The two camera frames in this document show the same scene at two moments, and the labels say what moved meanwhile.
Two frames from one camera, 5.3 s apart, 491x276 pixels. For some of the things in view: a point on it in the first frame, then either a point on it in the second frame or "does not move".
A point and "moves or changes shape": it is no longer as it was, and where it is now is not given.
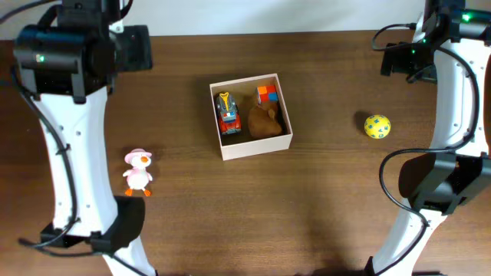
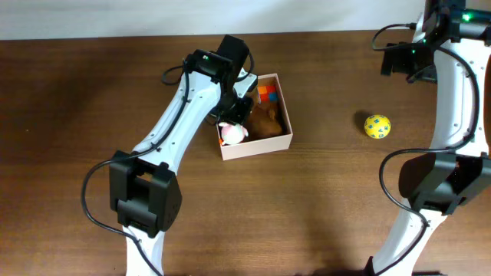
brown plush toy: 262,122 does not move
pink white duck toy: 138,176 moves or changes shape
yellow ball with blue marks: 377,126 does not move
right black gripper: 401,52 does not move
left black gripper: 146,62 → 222,117
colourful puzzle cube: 267,93 does not move
